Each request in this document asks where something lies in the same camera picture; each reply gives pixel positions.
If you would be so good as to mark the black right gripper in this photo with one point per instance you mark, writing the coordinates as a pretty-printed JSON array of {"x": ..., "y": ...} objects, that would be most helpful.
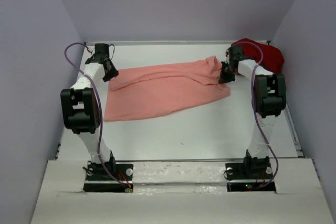
[{"x": 223, "y": 78}]

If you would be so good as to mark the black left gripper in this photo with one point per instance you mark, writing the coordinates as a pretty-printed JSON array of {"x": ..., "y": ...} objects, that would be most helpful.
[{"x": 113, "y": 73}]

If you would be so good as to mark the pink t shirt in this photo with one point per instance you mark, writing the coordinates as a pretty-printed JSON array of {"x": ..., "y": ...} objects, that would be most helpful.
[{"x": 155, "y": 91}]

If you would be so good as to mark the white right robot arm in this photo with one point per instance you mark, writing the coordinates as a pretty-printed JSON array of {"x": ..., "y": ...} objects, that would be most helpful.
[{"x": 268, "y": 100}]

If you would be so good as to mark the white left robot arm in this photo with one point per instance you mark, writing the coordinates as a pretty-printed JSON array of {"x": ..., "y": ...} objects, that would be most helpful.
[{"x": 82, "y": 108}]

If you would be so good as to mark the red t shirt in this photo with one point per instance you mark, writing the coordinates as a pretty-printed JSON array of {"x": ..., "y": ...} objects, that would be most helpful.
[{"x": 273, "y": 59}]

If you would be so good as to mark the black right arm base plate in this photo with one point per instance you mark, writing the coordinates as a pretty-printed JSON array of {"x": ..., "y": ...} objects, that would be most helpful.
[{"x": 238, "y": 180}]

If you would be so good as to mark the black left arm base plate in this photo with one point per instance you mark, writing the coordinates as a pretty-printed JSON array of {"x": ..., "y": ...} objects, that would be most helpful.
[{"x": 98, "y": 181}]

